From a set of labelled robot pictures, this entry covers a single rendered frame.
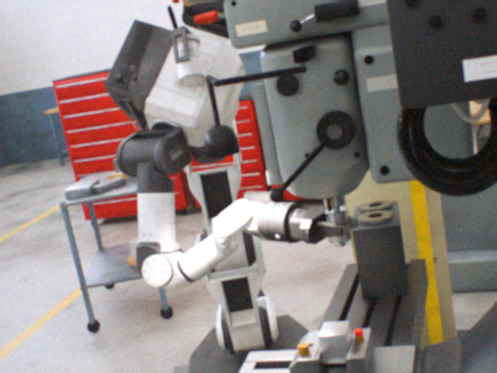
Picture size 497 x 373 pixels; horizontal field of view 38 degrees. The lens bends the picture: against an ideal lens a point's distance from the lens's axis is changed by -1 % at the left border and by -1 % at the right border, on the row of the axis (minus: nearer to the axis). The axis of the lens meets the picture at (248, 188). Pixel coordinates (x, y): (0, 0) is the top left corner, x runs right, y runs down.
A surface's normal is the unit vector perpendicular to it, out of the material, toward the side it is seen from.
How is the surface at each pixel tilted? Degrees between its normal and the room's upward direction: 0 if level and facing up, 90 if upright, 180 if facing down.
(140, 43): 59
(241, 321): 28
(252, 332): 104
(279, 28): 90
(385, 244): 90
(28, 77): 90
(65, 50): 90
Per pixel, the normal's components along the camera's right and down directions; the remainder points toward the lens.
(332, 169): -0.21, 0.56
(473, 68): -0.28, 0.27
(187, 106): -0.07, -0.30
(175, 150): 0.83, -0.03
